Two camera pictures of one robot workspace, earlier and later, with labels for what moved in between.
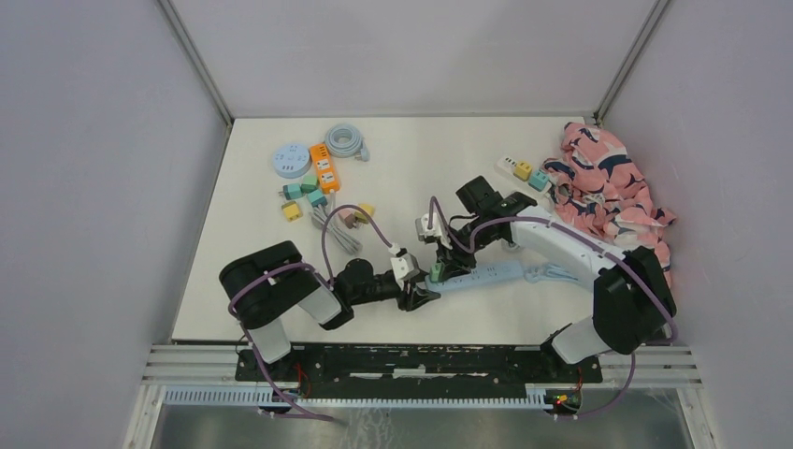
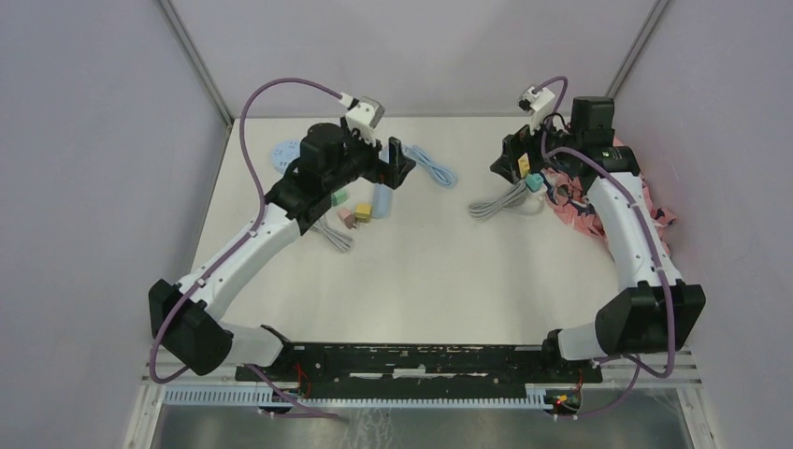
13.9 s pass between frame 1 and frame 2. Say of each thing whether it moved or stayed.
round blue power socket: stayed
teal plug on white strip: stayed
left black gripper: moved
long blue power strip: moved
